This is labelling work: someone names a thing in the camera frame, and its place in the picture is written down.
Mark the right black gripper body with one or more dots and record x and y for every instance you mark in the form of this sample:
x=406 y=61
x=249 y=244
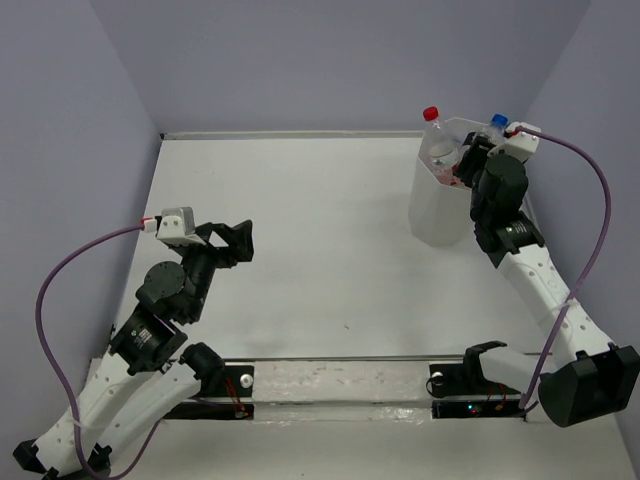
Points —
x=475 y=161

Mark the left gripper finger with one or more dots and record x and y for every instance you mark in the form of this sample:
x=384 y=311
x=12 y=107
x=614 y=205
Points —
x=216 y=235
x=239 y=240

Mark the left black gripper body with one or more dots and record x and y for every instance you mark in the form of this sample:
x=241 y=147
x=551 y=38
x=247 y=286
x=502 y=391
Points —
x=204 y=260

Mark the large red label bottle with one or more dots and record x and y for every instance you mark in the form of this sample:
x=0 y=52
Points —
x=438 y=146

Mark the blue pepsi label bottle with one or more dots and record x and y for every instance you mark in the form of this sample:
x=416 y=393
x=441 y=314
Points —
x=494 y=130

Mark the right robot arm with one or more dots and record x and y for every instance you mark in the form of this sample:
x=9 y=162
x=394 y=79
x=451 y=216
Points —
x=581 y=373

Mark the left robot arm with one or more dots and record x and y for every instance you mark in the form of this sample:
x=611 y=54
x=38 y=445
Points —
x=149 y=367

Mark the white plastic bin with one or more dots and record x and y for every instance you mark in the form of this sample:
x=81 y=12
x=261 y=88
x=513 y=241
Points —
x=438 y=214

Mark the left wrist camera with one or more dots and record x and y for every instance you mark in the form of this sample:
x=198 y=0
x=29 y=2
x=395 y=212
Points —
x=174 y=226

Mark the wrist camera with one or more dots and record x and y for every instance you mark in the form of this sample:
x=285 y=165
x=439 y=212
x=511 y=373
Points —
x=174 y=226
x=521 y=141

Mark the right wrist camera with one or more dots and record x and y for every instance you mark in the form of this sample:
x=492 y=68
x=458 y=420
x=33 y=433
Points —
x=521 y=141

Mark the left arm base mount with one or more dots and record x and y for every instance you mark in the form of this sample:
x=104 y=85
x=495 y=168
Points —
x=230 y=399

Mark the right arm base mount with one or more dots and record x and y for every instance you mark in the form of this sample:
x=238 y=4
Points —
x=460 y=390

